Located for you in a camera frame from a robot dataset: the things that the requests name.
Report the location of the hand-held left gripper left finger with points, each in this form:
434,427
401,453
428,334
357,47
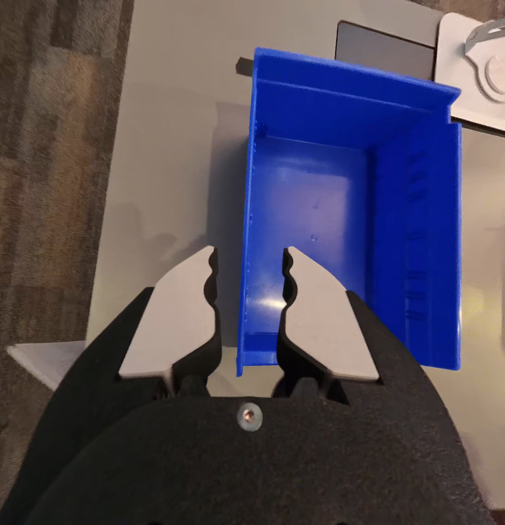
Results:
170,328

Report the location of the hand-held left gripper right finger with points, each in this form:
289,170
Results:
326,328

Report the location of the plain blue plastic bin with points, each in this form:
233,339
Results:
318,184

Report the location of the white flat panel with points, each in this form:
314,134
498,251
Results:
43,361

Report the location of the dark desk pad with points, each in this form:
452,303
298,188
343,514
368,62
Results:
384,49

